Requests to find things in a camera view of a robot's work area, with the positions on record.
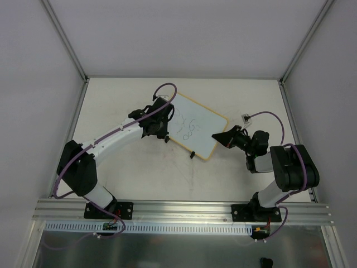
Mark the left aluminium frame post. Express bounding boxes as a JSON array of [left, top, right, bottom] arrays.
[[40, 0, 89, 83]]

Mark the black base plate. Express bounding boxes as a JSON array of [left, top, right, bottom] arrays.
[[84, 200, 134, 220], [231, 204, 282, 223]]

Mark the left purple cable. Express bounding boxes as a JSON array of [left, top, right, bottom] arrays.
[[52, 82, 178, 238]]

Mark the purple cable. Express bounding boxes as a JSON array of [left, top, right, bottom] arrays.
[[249, 111, 309, 241], [52, 82, 178, 238]]

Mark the white slotted cable duct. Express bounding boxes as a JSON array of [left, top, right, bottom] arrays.
[[44, 221, 253, 236]]

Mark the right aluminium frame post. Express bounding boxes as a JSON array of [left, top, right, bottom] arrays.
[[279, 0, 335, 84]]

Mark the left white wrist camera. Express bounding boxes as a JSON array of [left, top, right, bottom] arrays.
[[158, 94, 170, 101]]

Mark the yellow framed whiteboard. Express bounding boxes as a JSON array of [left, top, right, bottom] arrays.
[[168, 93, 229, 160]]

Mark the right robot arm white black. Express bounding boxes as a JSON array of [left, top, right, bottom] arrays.
[[212, 126, 320, 223]]

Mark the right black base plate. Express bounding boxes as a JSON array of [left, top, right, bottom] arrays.
[[231, 204, 282, 223]]

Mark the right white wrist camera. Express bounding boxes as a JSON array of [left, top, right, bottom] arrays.
[[242, 113, 252, 125]]

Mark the aluminium frame post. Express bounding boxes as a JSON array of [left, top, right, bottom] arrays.
[[279, 0, 335, 84], [40, 0, 89, 83]]

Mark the black object at bottom edge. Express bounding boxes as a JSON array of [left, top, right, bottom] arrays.
[[260, 257, 274, 268]]

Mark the aluminium mounting rail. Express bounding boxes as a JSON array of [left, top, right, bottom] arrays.
[[32, 198, 335, 226]]

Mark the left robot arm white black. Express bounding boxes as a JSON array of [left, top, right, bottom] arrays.
[[57, 97, 175, 218]]

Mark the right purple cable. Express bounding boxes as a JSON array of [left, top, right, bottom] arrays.
[[249, 111, 309, 241]]

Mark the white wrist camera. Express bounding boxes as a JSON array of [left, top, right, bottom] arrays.
[[158, 94, 170, 101], [242, 113, 252, 125]]

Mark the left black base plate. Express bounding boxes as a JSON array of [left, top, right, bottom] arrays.
[[84, 200, 134, 220]]

